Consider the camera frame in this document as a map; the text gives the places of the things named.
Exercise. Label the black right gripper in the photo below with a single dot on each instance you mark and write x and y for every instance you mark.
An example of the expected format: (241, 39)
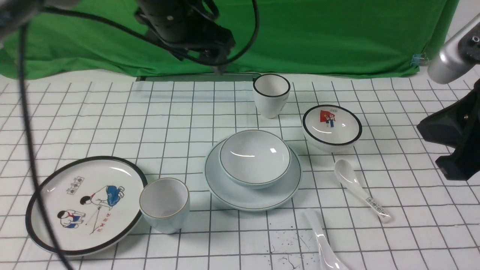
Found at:
(456, 126)

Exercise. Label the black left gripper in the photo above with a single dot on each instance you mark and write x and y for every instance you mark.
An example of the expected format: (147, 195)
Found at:
(185, 26)

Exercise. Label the pale blue bowl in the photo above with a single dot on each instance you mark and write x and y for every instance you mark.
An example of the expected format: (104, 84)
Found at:
(254, 159)

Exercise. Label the pale blue cup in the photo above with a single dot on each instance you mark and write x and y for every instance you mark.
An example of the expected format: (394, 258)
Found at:
(165, 204)

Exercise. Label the plain white spoon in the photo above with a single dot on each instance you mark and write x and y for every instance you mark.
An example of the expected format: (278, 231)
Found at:
(327, 258)

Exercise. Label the blue binder clip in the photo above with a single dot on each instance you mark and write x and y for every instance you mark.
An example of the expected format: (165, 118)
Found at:
(419, 60)

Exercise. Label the white black-rimmed cup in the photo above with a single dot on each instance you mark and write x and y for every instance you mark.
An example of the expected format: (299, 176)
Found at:
(270, 94)

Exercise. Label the green backdrop cloth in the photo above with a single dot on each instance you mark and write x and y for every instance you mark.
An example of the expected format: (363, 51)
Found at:
(351, 38)

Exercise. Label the white spoon with label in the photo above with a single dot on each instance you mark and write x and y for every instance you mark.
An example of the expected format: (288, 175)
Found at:
(345, 174)

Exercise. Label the black-rimmed cartoon bowl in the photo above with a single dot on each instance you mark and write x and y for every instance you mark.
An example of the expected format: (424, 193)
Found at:
(331, 128)

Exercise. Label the white grid tablecloth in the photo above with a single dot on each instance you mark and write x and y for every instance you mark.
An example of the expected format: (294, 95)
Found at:
(167, 127)

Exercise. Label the pale blue plate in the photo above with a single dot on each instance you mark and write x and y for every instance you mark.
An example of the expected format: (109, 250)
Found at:
(245, 199)

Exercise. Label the black-rimmed cartoon plate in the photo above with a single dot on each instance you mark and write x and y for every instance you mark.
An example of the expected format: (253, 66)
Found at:
(93, 203)

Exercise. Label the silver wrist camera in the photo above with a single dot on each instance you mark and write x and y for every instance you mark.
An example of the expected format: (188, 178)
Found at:
(458, 55)

